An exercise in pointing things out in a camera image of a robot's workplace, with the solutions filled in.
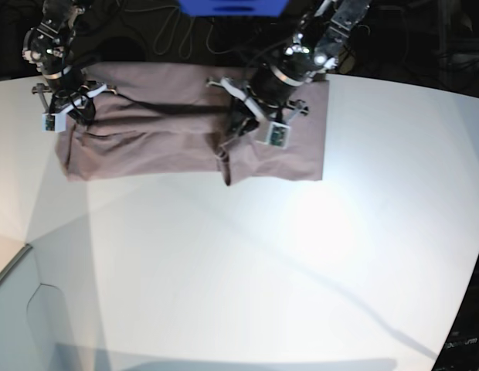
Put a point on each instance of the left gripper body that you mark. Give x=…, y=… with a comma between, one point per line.
x=264, y=112

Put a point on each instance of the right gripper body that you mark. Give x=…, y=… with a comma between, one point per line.
x=64, y=100

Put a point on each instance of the mauve t-shirt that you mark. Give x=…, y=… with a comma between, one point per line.
x=164, y=119

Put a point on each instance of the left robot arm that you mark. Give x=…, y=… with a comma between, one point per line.
x=277, y=72

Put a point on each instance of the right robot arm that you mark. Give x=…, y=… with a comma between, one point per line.
x=49, y=45

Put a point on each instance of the blue box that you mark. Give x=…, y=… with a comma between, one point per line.
x=209, y=8

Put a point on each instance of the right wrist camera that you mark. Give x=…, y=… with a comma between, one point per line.
x=55, y=123

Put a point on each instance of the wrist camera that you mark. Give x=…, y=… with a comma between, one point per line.
x=55, y=123
x=277, y=134

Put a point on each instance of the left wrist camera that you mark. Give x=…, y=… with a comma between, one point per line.
x=277, y=134

